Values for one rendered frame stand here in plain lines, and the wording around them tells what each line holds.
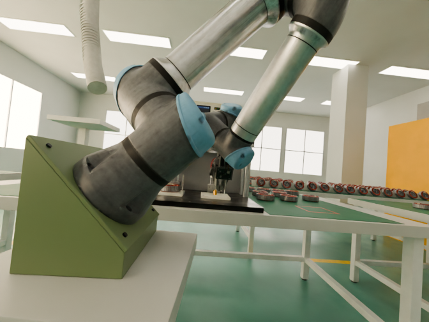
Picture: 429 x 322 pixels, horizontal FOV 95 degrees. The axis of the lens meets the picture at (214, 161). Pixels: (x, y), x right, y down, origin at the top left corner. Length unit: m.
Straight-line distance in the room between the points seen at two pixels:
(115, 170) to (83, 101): 8.61
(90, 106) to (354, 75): 8.06
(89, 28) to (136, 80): 2.12
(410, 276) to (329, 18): 1.15
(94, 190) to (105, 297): 0.14
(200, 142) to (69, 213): 0.22
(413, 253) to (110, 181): 1.27
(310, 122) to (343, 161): 4.25
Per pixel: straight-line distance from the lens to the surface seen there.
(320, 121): 8.99
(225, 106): 0.66
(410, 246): 1.33
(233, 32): 0.50
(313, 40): 0.51
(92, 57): 2.37
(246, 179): 1.19
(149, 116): 0.37
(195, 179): 1.32
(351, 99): 5.08
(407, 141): 4.54
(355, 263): 2.38
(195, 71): 0.47
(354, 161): 4.91
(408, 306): 1.41
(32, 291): 0.38
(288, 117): 8.41
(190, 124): 0.34
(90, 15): 2.65
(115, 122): 8.28
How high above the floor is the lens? 0.92
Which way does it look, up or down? 2 degrees up
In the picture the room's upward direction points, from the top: 5 degrees clockwise
